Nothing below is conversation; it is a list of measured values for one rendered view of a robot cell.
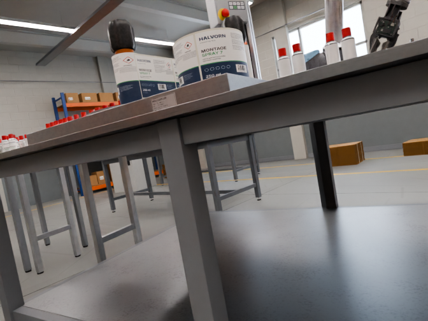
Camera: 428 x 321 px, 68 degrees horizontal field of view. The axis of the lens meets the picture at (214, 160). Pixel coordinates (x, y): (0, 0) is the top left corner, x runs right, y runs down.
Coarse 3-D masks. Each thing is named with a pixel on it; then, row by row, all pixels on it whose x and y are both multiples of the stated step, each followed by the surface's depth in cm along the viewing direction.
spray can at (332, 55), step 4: (332, 32) 125; (328, 36) 125; (332, 36) 125; (328, 40) 125; (332, 40) 125; (328, 44) 124; (332, 44) 124; (336, 44) 124; (328, 48) 125; (332, 48) 124; (336, 48) 124; (328, 52) 125; (332, 52) 124; (336, 52) 124; (328, 56) 125; (332, 56) 124; (336, 56) 124; (328, 60) 126; (332, 60) 124; (336, 60) 124; (340, 60) 125
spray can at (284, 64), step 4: (280, 48) 136; (284, 48) 135; (280, 52) 136; (284, 52) 135; (280, 56) 136; (284, 56) 135; (280, 60) 135; (284, 60) 135; (288, 60) 135; (280, 64) 136; (284, 64) 135; (288, 64) 135; (280, 68) 136; (284, 68) 135; (288, 68) 135; (280, 72) 137; (284, 72) 135; (288, 72) 135; (280, 76) 137
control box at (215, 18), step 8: (208, 0) 154; (216, 0) 149; (224, 0) 150; (232, 0) 152; (240, 0) 154; (208, 8) 155; (216, 8) 149; (208, 16) 157; (216, 16) 150; (240, 16) 154; (216, 24) 151
